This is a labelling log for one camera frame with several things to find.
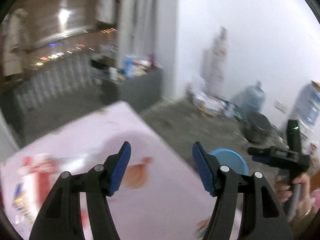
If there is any blue plastic trash basket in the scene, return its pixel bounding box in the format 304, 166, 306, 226
209, 148, 249, 176

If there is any white red snack bag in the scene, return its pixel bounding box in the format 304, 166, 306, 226
12, 153, 59, 224

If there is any white hanging jacket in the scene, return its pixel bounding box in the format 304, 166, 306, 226
95, 0, 116, 24

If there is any blue detergent bottle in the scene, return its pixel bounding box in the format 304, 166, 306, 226
123, 55, 135, 79

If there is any wall power socket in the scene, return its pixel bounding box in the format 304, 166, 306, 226
273, 100, 288, 114

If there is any beige hanging coat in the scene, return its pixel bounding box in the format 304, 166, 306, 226
3, 8, 29, 76

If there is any blue water jug on floor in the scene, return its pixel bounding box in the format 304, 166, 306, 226
235, 81, 266, 120

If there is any grey storage cabinet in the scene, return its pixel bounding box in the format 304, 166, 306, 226
100, 69, 163, 112

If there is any white curtain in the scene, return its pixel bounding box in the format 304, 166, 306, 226
116, 0, 157, 68

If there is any metal balcony railing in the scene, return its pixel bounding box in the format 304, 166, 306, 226
14, 54, 93, 113

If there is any person's right hand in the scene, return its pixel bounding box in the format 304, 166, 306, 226
274, 173, 313, 221

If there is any pile of boxes and papers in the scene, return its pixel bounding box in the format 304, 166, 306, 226
186, 85, 235, 118

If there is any water jug on dispenser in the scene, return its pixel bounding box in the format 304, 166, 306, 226
296, 80, 319, 127

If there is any black rice cooker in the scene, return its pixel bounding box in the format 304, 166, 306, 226
244, 112, 271, 144

